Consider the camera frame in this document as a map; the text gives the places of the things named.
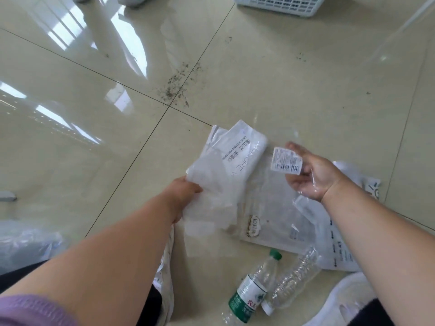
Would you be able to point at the clear crushed plastic bottle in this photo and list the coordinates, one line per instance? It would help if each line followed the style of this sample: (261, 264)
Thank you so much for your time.
(294, 280)

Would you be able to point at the white printed plastic bag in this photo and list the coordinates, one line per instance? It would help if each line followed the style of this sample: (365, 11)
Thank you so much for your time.
(234, 156)

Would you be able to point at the person's right forearm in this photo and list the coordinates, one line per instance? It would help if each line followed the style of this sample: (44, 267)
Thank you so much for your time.
(384, 241)

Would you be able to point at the purple sleeve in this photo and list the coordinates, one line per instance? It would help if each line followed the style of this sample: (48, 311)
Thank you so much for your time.
(30, 312)

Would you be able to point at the person's right thumb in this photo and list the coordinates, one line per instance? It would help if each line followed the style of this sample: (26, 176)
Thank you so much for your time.
(295, 146)

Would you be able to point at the crumpled clear plastic bag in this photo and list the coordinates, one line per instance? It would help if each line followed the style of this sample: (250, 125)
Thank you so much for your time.
(27, 244)

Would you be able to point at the white plastic basket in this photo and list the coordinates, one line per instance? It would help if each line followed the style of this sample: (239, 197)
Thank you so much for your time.
(282, 5)

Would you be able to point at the person's white right shoe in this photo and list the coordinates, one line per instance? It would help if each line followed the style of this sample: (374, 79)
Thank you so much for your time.
(343, 297)

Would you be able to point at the flat clear packaging bag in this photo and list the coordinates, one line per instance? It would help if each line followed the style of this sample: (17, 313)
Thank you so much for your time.
(272, 213)

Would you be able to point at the grey flat object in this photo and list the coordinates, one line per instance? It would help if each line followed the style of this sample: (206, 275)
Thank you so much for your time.
(6, 196)

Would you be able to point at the person's left thumb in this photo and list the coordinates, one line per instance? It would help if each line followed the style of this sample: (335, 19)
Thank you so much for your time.
(195, 188)

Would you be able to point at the person's left hand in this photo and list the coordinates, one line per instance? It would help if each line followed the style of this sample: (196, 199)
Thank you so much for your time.
(178, 195)

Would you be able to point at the person's right hand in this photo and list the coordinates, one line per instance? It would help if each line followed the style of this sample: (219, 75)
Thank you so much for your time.
(319, 179)

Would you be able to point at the white printed mailer bag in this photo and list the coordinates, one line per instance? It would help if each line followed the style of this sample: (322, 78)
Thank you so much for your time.
(334, 241)

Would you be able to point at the scattered dark dirt specks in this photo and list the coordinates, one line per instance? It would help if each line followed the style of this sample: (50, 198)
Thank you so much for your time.
(176, 83)

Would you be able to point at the green label plastic bottle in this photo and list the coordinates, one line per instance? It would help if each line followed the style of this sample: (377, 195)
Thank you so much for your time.
(246, 295)

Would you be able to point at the person's left forearm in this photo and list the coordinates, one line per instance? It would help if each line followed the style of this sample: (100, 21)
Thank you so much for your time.
(102, 264)

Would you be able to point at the clear plastic bag barcode label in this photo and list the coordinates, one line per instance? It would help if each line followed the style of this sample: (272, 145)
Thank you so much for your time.
(286, 160)

